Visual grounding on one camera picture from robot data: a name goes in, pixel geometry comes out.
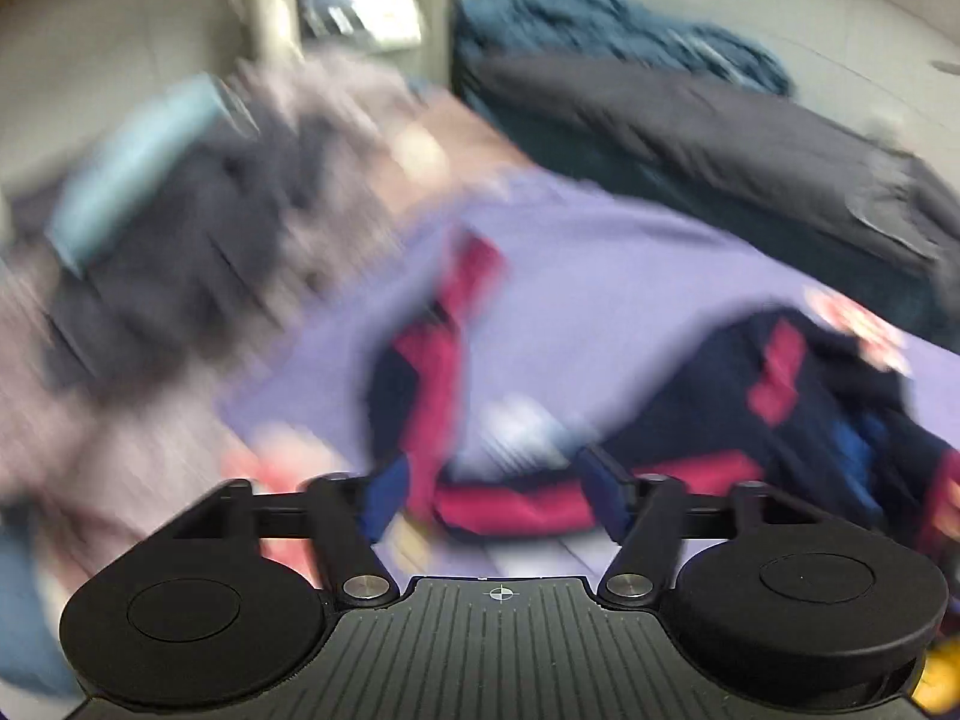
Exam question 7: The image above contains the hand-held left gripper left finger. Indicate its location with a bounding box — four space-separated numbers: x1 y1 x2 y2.
161 456 413 608

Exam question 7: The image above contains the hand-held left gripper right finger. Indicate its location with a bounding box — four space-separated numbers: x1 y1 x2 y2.
576 444 835 608

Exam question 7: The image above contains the navy garment with pink stripes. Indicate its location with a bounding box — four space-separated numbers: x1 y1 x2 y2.
364 229 960 563

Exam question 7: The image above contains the dark grey clothes pile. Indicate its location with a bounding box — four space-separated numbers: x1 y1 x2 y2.
15 139 316 398

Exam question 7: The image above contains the purple floral bed sheet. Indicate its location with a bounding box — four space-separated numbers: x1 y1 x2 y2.
217 165 960 578

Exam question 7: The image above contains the dark grey blanket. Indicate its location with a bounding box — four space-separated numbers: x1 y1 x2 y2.
461 52 960 308

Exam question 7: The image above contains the light blue cloth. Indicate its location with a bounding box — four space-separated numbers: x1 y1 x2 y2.
46 73 252 275

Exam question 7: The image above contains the teal blue cloth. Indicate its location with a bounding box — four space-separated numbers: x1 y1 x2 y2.
452 0 794 97

